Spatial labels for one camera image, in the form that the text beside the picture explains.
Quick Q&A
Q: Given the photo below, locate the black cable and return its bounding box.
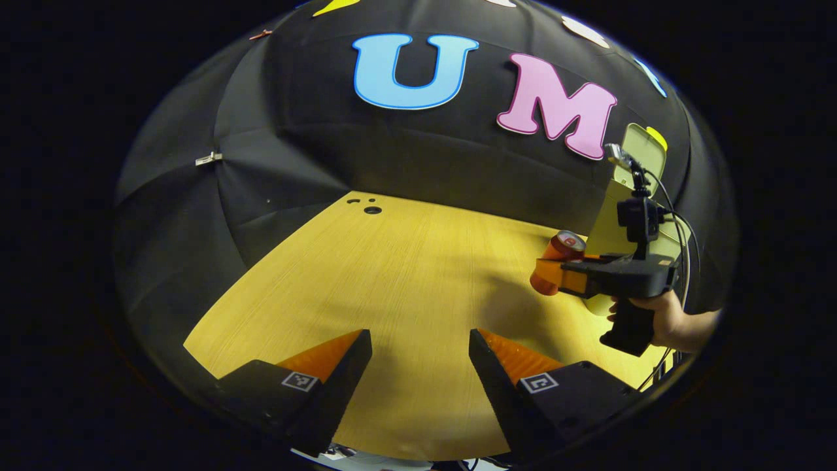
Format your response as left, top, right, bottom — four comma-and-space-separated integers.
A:
638, 167, 702, 392

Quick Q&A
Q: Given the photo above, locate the green desktop garbage bin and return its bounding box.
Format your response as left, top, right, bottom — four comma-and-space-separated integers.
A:
582, 123, 692, 317

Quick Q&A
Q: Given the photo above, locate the black backdrop cloth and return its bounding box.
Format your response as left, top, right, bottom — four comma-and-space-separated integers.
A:
114, 0, 740, 393

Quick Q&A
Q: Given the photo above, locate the wooden desktop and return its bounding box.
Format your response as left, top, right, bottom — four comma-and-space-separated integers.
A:
183, 191, 682, 462

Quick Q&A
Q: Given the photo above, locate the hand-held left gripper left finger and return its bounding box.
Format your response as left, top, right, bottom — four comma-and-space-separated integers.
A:
214, 330, 374, 456

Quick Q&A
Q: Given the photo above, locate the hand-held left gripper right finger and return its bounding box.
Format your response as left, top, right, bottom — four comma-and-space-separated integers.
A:
468, 328, 655, 460

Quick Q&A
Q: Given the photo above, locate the orange pop can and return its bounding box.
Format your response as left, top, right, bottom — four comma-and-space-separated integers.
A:
530, 230, 587, 296

